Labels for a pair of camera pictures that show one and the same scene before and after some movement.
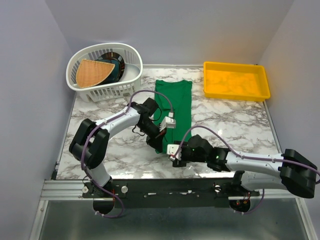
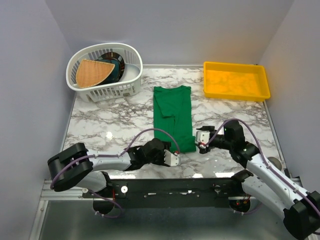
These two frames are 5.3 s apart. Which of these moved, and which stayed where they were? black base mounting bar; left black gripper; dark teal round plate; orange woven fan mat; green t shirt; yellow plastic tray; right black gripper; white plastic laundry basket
Moved: right black gripper; left black gripper; green t shirt
Stayed: dark teal round plate; white plastic laundry basket; orange woven fan mat; yellow plastic tray; black base mounting bar
